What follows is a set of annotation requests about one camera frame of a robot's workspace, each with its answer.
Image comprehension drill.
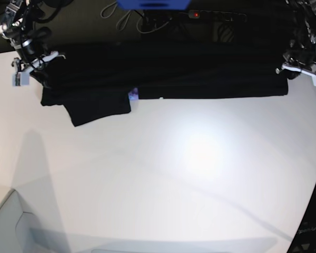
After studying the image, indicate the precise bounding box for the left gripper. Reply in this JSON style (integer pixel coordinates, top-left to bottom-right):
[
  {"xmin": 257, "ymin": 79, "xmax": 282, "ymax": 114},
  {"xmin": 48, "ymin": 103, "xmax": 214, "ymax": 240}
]
[{"xmin": 275, "ymin": 50, "xmax": 316, "ymax": 79}]

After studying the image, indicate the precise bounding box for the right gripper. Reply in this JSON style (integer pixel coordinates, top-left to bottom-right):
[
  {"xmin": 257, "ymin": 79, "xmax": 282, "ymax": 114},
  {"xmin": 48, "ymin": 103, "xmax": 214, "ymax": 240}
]
[{"xmin": 11, "ymin": 44, "xmax": 66, "ymax": 74}]

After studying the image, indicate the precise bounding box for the black graphic t-shirt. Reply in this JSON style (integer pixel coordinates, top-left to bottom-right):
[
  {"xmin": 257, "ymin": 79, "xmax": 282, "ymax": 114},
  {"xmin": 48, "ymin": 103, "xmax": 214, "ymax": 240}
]
[{"xmin": 41, "ymin": 42, "xmax": 289, "ymax": 127}]

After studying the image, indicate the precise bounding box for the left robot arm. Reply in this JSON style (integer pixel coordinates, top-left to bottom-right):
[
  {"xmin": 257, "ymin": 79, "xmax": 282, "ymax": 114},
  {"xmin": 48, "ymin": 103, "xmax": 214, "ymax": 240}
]
[{"xmin": 275, "ymin": 1, "xmax": 316, "ymax": 79}]

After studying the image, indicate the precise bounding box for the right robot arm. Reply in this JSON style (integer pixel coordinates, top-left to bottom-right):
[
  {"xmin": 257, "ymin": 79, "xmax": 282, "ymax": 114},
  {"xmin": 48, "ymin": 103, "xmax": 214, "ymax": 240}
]
[{"xmin": 0, "ymin": 1, "xmax": 72, "ymax": 73}]

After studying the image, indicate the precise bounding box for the black power strip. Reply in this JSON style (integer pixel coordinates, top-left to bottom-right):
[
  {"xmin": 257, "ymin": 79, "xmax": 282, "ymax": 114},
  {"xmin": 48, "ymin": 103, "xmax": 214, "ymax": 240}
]
[{"xmin": 187, "ymin": 10, "xmax": 248, "ymax": 23}]

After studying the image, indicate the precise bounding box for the blue box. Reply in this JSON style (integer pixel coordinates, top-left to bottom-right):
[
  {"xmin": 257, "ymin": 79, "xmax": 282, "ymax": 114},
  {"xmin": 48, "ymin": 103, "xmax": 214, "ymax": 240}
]
[{"xmin": 117, "ymin": 0, "xmax": 191, "ymax": 10}]

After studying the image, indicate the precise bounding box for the white tray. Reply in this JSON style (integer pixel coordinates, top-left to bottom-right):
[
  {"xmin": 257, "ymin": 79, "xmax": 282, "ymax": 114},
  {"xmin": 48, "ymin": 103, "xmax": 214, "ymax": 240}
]
[{"xmin": 0, "ymin": 191, "xmax": 39, "ymax": 253}]

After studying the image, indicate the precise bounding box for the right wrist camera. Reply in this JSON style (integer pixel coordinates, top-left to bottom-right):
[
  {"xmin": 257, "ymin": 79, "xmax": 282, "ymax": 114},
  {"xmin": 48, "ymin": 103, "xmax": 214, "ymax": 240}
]
[{"xmin": 12, "ymin": 72, "xmax": 29, "ymax": 86}]

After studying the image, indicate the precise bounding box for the white cable loop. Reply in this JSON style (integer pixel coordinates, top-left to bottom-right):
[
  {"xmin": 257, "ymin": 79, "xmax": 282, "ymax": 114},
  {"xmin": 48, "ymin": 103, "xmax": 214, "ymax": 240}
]
[{"xmin": 100, "ymin": 1, "xmax": 135, "ymax": 31}]

